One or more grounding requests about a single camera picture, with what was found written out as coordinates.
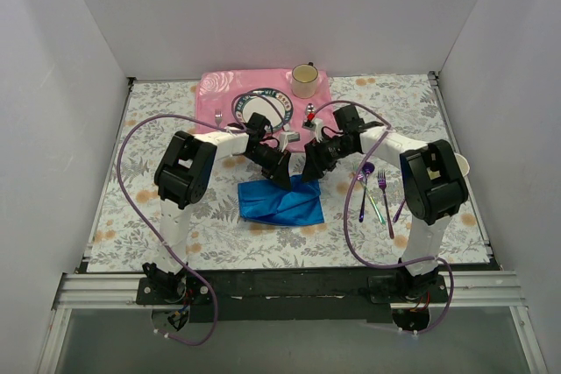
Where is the blue satin napkin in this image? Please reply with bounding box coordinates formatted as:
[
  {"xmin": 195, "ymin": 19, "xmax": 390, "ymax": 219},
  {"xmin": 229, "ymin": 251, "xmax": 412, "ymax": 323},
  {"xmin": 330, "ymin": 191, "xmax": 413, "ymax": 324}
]
[{"xmin": 238, "ymin": 175, "xmax": 324, "ymax": 227}]

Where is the iridescent purple spoon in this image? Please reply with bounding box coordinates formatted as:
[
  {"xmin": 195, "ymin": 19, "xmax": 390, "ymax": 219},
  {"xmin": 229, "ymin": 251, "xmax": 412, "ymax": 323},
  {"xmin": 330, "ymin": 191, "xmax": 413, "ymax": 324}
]
[{"xmin": 359, "ymin": 162, "xmax": 375, "ymax": 222}]

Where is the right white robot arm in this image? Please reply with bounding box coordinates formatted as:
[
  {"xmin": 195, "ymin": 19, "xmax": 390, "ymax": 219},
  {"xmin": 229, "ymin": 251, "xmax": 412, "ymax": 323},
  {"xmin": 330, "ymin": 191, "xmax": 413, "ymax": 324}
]
[{"xmin": 302, "ymin": 101, "xmax": 468, "ymax": 302}]

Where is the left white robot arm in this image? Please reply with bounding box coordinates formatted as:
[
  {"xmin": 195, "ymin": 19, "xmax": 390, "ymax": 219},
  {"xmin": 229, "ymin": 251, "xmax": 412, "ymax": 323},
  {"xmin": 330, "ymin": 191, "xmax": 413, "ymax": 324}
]
[{"xmin": 143, "ymin": 113, "xmax": 291, "ymax": 304}]

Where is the silver spoon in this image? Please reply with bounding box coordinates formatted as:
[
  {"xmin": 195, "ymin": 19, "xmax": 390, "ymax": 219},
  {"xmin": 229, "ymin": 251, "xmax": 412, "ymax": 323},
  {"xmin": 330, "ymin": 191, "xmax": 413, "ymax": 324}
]
[{"xmin": 305, "ymin": 103, "xmax": 316, "ymax": 116}]

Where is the white plate with patterned rim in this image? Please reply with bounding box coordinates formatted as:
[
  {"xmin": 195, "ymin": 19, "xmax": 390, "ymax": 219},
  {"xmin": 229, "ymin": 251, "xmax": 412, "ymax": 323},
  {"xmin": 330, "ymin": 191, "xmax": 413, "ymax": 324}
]
[{"xmin": 234, "ymin": 88, "xmax": 294, "ymax": 133}]

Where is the iridescent purple fork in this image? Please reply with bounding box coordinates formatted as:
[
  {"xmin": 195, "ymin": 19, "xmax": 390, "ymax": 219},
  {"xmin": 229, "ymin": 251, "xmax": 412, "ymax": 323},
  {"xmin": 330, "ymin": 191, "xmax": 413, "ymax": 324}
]
[{"xmin": 377, "ymin": 170, "xmax": 394, "ymax": 240}]

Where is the floral tablecloth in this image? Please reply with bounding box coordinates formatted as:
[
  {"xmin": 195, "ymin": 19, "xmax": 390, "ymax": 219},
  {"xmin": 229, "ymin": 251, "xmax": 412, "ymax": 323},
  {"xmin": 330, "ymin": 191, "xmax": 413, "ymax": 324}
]
[{"xmin": 82, "ymin": 72, "xmax": 492, "ymax": 271}]

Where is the silver fork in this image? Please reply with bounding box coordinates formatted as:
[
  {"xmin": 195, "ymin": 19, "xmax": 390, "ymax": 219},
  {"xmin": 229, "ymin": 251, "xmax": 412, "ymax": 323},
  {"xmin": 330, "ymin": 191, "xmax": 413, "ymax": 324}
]
[{"xmin": 215, "ymin": 109, "xmax": 223, "ymax": 126}]

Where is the cream mug with dark rim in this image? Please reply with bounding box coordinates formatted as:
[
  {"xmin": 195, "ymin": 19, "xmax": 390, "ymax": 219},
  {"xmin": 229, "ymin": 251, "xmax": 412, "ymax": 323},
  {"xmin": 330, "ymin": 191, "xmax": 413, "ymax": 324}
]
[{"xmin": 291, "ymin": 62, "xmax": 319, "ymax": 99}]

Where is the pink satin placemat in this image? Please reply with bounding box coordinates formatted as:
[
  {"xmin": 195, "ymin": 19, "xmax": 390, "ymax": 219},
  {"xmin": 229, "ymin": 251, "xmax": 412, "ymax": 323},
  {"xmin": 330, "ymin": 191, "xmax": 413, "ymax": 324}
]
[{"xmin": 195, "ymin": 68, "xmax": 332, "ymax": 152}]

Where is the pale yellow paper cup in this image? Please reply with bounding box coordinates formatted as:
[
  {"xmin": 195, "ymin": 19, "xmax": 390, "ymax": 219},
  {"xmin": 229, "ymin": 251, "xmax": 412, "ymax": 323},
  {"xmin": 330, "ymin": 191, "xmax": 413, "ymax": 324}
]
[{"xmin": 454, "ymin": 152, "xmax": 470, "ymax": 179}]

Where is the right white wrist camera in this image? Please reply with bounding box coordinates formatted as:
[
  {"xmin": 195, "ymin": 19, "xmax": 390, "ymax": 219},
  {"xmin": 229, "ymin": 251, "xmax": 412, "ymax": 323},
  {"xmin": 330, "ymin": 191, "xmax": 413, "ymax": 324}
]
[{"xmin": 302, "ymin": 113, "xmax": 324, "ymax": 142}]

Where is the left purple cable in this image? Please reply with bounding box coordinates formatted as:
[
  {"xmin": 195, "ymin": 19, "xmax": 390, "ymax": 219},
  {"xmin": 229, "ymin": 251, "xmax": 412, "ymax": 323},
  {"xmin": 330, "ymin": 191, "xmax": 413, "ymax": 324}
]
[{"xmin": 117, "ymin": 88, "xmax": 290, "ymax": 346}]

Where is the purple cable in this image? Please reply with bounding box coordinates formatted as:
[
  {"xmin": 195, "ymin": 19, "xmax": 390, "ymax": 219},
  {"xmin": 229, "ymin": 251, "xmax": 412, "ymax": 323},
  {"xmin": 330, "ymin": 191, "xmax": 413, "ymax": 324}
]
[
  {"xmin": 117, "ymin": 88, "xmax": 290, "ymax": 346},
  {"xmin": 310, "ymin": 101, "xmax": 452, "ymax": 335}
]

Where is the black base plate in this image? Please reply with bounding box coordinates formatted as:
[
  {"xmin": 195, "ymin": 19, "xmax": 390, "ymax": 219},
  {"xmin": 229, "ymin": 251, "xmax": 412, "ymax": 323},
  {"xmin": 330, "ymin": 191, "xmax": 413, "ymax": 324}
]
[{"xmin": 136, "ymin": 264, "xmax": 449, "ymax": 323}]

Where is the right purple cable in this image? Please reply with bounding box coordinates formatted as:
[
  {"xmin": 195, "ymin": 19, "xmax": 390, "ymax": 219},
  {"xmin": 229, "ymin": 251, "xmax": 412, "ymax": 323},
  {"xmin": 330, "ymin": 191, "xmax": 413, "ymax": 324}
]
[{"xmin": 310, "ymin": 101, "xmax": 452, "ymax": 335}]

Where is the aluminium frame rail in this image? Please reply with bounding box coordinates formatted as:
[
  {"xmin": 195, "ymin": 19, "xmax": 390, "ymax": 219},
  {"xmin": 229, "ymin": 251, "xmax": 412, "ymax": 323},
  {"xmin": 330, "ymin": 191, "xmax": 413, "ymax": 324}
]
[{"xmin": 36, "ymin": 271, "xmax": 547, "ymax": 373}]

